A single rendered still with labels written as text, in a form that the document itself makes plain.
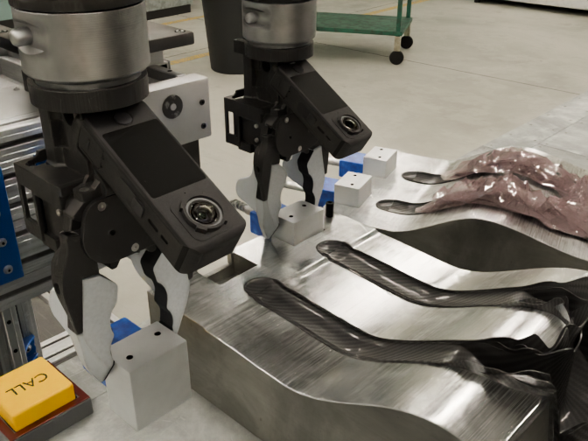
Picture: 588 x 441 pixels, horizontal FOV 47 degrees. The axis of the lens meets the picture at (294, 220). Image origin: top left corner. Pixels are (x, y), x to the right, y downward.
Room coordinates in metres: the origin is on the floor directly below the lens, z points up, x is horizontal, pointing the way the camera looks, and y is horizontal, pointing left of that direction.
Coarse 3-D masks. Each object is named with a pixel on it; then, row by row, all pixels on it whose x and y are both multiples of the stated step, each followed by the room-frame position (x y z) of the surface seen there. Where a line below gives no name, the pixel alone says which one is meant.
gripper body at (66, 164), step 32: (32, 96) 0.39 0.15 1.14; (64, 96) 0.38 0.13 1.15; (96, 96) 0.38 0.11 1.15; (128, 96) 0.39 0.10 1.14; (64, 128) 0.41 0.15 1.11; (32, 160) 0.43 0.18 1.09; (64, 160) 0.42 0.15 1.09; (32, 192) 0.41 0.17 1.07; (64, 192) 0.38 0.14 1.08; (96, 192) 0.38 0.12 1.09; (32, 224) 0.41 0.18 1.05; (64, 224) 0.38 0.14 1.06; (96, 224) 0.37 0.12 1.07; (128, 224) 0.39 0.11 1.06; (96, 256) 0.37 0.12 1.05
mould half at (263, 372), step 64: (256, 256) 0.63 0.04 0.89; (320, 256) 0.63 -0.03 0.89; (384, 256) 0.64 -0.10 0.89; (192, 320) 0.52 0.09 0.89; (256, 320) 0.52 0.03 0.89; (384, 320) 0.53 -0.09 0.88; (448, 320) 0.50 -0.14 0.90; (512, 320) 0.46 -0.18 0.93; (192, 384) 0.52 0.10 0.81; (256, 384) 0.46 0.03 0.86; (320, 384) 0.43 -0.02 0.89; (384, 384) 0.40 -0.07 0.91; (448, 384) 0.38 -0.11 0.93
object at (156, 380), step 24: (120, 336) 0.42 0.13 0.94; (144, 336) 0.40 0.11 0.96; (168, 336) 0.40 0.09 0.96; (120, 360) 0.38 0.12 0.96; (144, 360) 0.38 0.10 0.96; (168, 360) 0.39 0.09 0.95; (120, 384) 0.37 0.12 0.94; (144, 384) 0.37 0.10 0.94; (168, 384) 0.39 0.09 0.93; (120, 408) 0.38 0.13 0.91; (144, 408) 0.37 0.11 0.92; (168, 408) 0.38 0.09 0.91
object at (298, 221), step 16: (240, 208) 0.75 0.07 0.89; (288, 208) 0.69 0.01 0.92; (304, 208) 0.69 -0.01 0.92; (320, 208) 0.69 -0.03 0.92; (256, 224) 0.71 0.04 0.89; (288, 224) 0.66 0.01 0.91; (304, 224) 0.67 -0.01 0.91; (320, 224) 0.69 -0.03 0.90; (288, 240) 0.67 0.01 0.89; (304, 240) 0.67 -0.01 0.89
